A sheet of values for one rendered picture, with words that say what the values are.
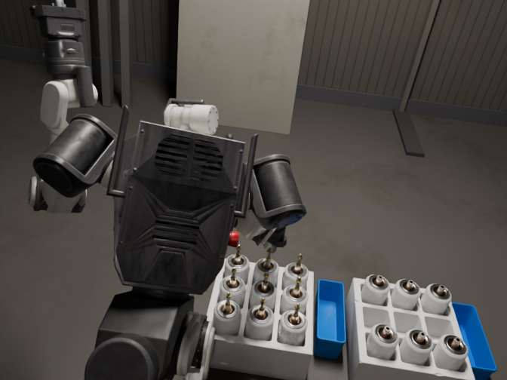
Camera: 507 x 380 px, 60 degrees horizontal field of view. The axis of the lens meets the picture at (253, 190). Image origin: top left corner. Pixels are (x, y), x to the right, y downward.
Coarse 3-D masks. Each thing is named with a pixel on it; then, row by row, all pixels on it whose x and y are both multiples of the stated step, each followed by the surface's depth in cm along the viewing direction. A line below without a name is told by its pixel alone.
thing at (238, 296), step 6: (228, 276) 165; (222, 282) 162; (222, 288) 160; (222, 294) 161; (234, 294) 159; (240, 294) 160; (222, 300) 163; (234, 300) 160; (240, 300) 162; (240, 306) 165
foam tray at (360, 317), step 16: (352, 288) 178; (352, 304) 173; (368, 304) 169; (384, 304) 174; (416, 304) 171; (352, 320) 169; (368, 320) 173; (384, 320) 171; (400, 320) 170; (416, 320) 168; (432, 320) 168; (448, 320) 167; (352, 336) 165; (400, 336) 158; (432, 336) 173; (352, 352) 161; (352, 368) 158; (368, 368) 150; (384, 368) 149; (400, 368) 148; (416, 368) 148; (432, 368) 149; (464, 368) 150
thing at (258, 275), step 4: (256, 264) 172; (256, 268) 170; (276, 268) 170; (256, 272) 170; (260, 272) 168; (264, 272) 168; (272, 272) 168; (276, 272) 169; (256, 276) 171; (260, 276) 169; (272, 276) 169; (276, 276) 170; (256, 280) 172; (268, 280) 169; (272, 280) 170; (276, 280) 173
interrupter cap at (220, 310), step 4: (220, 304) 154; (224, 304) 154; (232, 304) 154; (220, 308) 152; (232, 308) 153; (236, 308) 153; (220, 312) 151; (224, 312) 151; (228, 312) 152; (232, 312) 151; (236, 312) 151; (220, 316) 150; (224, 316) 150; (228, 316) 150; (232, 316) 150
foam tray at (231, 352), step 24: (216, 288) 169; (312, 288) 173; (312, 312) 164; (216, 336) 151; (240, 336) 152; (312, 336) 155; (216, 360) 158; (240, 360) 156; (264, 360) 155; (288, 360) 153
